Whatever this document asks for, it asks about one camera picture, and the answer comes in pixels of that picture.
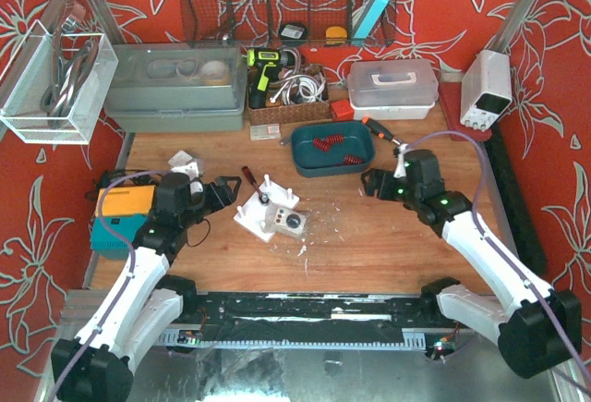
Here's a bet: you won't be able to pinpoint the small white cube block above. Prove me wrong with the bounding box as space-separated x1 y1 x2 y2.
168 150 205 180

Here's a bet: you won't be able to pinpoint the purple cable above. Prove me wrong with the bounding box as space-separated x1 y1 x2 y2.
396 130 591 375
45 169 172 402

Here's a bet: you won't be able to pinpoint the dark green plastic tray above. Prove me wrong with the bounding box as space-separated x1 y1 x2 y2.
290 121 376 178

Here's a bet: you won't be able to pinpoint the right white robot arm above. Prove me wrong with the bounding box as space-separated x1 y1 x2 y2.
361 150 582 379

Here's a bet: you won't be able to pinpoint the small orange red box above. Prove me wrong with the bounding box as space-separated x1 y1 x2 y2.
331 99 355 122

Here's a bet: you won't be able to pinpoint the orange teal device box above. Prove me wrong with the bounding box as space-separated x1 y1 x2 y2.
90 185 155 260

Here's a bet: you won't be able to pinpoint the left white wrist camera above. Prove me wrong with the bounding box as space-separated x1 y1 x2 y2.
188 177 204 197

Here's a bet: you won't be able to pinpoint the yellow tape measure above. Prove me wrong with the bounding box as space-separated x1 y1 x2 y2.
325 26 348 47

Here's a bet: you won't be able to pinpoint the grey cables in bin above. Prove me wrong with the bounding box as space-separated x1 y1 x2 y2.
40 27 101 128

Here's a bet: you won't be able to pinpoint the white peg base plate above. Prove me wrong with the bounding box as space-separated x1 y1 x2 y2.
234 174 300 243

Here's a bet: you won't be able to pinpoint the red large spring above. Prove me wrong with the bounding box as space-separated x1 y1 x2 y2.
312 137 333 152

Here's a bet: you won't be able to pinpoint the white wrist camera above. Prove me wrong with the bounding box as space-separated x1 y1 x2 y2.
188 177 204 197
393 143 408 178

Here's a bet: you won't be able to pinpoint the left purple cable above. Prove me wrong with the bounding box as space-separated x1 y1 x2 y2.
45 169 172 402

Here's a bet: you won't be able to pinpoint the red flat case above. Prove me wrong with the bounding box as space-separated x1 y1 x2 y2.
439 81 492 142

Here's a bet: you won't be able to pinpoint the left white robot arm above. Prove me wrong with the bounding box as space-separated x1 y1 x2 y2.
47 171 241 401

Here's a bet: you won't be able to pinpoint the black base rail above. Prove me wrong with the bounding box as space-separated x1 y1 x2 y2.
174 292 456 345

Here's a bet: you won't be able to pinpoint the white clear lidded case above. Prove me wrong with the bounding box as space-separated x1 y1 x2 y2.
347 59 439 120

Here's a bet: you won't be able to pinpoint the red spring front tray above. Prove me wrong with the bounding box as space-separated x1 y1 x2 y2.
344 154 365 165

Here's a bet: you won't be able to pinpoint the small clear parts box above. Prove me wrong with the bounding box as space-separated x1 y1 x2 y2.
249 124 281 141

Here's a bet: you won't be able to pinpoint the black wire hanging basket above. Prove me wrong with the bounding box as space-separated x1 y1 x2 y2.
179 0 398 50

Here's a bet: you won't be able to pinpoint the black cable duct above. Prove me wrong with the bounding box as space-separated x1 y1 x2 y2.
484 124 548 276

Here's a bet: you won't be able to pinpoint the white timer switch box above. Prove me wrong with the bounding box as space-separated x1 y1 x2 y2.
266 204 308 238

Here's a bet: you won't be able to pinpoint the black round tape measure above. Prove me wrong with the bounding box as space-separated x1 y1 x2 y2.
278 22 308 47

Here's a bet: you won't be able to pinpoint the grey plastic storage box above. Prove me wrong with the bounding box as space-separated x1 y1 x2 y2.
104 43 247 133

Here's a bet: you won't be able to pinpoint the blue white book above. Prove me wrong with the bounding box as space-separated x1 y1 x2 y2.
351 0 391 45

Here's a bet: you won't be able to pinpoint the clear acrylic side bin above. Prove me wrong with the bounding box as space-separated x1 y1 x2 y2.
1 21 118 145

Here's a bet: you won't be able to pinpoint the green black cordless drill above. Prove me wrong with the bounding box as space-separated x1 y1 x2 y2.
247 48 296 109

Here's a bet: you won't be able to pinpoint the woven brown basket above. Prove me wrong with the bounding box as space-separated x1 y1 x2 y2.
245 87 332 125

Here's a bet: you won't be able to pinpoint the orange handled soldering iron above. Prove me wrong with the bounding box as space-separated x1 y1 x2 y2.
361 116 404 147

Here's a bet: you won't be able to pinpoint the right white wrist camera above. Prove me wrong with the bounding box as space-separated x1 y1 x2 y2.
393 143 408 178

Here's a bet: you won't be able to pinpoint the white coiled cable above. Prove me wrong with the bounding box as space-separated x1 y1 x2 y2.
284 73 327 104

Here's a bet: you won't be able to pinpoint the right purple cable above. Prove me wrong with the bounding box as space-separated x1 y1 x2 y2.
396 130 591 375

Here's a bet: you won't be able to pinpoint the white power supply unit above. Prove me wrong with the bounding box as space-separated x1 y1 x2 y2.
460 50 513 131

